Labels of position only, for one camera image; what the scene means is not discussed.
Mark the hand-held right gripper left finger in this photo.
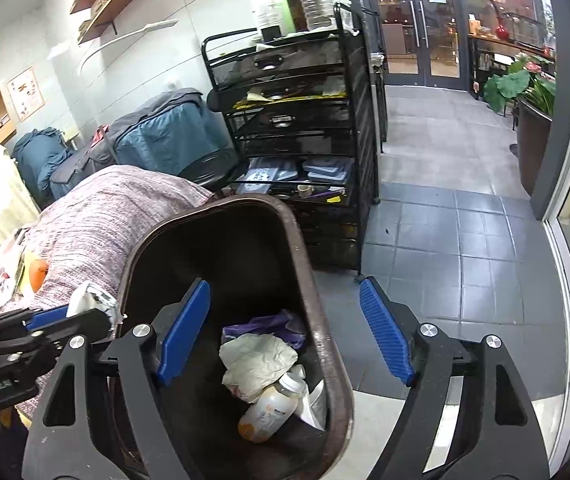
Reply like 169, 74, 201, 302
21, 279, 212, 480

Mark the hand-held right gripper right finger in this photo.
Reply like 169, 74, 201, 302
358, 275, 551, 480

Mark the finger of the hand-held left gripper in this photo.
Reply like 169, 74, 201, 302
0, 306, 72, 342
24, 308, 112, 357

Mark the white tissue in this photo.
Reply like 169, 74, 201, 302
218, 333, 300, 404

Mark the brown trash bin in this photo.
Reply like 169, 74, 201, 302
114, 193, 356, 480

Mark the purple plastic packet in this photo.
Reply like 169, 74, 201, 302
222, 309, 309, 352

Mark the white drink bottle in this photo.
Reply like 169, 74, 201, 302
237, 364, 309, 444

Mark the orange fruit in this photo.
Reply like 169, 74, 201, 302
29, 259, 49, 294

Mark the blue bedding pile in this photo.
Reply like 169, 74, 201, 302
12, 128, 74, 209

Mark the black stool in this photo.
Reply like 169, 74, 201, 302
177, 91, 239, 192

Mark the grey blue massage bed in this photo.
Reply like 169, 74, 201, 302
49, 87, 237, 200

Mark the black mesh cart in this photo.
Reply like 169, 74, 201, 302
201, 2, 381, 274

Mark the green potted plant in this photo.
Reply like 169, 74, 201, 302
482, 52, 557, 199

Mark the white floor lamp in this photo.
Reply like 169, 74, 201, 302
78, 18, 180, 77

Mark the glass double door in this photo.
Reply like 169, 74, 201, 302
357, 0, 467, 93

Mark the red vase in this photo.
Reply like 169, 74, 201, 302
488, 0, 512, 42

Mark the white pump bottle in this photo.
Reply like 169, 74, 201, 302
252, 0, 286, 32

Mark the wall poster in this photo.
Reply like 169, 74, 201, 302
7, 65, 46, 122

